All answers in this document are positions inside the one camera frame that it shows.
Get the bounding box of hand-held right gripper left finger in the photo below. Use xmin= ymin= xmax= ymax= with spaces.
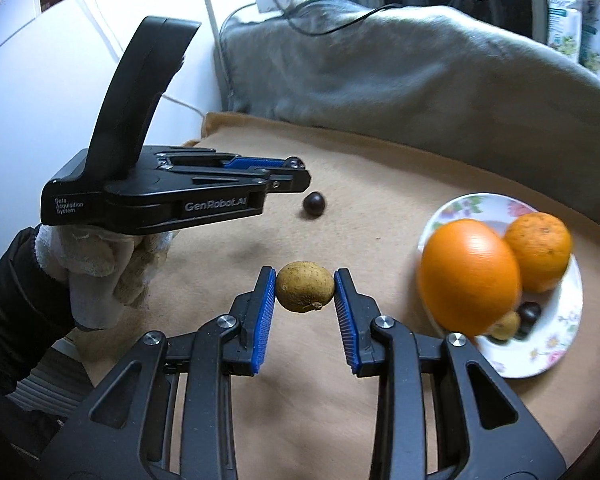
xmin=40 ymin=266 xmax=277 ymax=480

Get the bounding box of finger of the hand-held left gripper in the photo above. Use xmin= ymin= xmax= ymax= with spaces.
xmin=252 ymin=167 xmax=312 ymax=196
xmin=222 ymin=155 xmax=303 ymax=173

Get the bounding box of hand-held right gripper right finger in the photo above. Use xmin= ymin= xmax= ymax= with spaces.
xmin=333 ymin=268 xmax=567 ymax=480

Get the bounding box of yellow-brown longan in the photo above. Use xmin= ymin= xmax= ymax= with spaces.
xmin=489 ymin=311 xmax=522 ymax=343
xmin=275 ymin=261 xmax=336 ymax=312

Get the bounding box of large smooth orange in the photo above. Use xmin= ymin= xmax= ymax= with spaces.
xmin=418 ymin=219 xmax=522 ymax=337

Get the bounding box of white floral plate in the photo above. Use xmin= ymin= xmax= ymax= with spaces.
xmin=418 ymin=193 xmax=583 ymax=380

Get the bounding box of mandarin with green stem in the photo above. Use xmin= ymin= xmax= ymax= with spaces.
xmin=504 ymin=212 xmax=573 ymax=294

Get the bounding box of person's left forearm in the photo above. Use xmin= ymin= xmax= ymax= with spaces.
xmin=0 ymin=227 xmax=81 ymax=396

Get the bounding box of person's left hand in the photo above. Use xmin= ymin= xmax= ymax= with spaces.
xmin=34 ymin=224 xmax=178 ymax=330

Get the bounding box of dark brown chestnut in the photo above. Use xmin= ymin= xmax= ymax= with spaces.
xmin=516 ymin=301 xmax=542 ymax=337
xmin=302 ymin=191 xmax=327 ymax=219

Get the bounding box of tan fleece blanket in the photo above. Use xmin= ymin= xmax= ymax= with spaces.
xmin=65 ymin=111 xmax=600 ymax=480

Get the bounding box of grey blanket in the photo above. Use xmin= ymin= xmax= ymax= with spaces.
xmin=219 ymin=0 xmax=600 ymax=238

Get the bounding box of grey ribbed cloth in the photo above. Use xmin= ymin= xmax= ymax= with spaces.
xmin=10 ymin=345 xmax=98 ymax=416

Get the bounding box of floral refill pouch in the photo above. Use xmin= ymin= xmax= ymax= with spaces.
xmin=577 ymin=0 xmax=600 ymax=80
xmin=545 ymin=0 xmax=584 ymax=58

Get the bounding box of thin white cable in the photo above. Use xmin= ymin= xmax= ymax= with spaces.
xmin=80 ymin=0 xmax=208 ymax=123

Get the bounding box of thick white cable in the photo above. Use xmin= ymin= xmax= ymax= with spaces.
xmin=196 ymin=0 xmax=236 ymax=111

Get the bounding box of black cable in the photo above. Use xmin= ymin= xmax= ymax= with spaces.
xmin=272 ymin=0 xmax=406 ymax=37

